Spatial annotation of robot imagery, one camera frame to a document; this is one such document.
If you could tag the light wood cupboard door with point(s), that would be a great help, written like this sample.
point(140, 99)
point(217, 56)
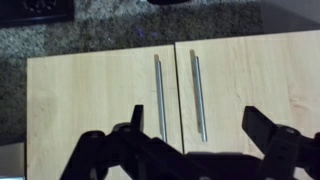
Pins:
point(83, 93)
point(260, 76)

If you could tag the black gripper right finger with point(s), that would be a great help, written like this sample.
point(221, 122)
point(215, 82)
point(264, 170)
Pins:
point(286, 153)

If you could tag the black air fryer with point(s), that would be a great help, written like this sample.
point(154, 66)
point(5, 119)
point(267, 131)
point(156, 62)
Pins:
point(168, 1)

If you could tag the black electric stove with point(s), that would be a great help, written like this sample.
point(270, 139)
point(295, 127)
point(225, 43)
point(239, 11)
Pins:
point(33, 10)

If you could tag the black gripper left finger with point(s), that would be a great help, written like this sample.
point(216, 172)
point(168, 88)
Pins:
point(100, 156)

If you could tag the range hood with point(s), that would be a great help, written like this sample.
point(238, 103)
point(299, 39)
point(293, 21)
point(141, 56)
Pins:
point(11, 161)

